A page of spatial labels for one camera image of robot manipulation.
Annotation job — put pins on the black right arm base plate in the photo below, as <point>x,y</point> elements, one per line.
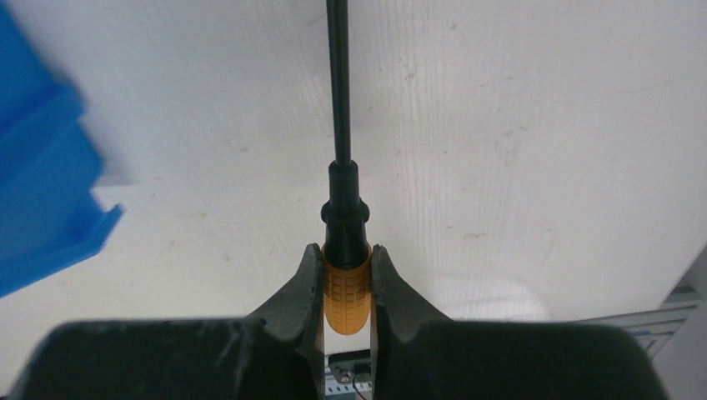
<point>347,375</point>

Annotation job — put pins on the aluminium frame rail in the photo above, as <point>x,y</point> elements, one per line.
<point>653,329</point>

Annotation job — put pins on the orange black screwdriver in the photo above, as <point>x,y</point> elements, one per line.
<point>346,250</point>

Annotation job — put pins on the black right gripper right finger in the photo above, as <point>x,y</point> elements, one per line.
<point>418,352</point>

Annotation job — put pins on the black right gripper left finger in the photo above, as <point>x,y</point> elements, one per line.
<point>275,352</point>

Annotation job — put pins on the blue plastic bin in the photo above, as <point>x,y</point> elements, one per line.
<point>50,219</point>

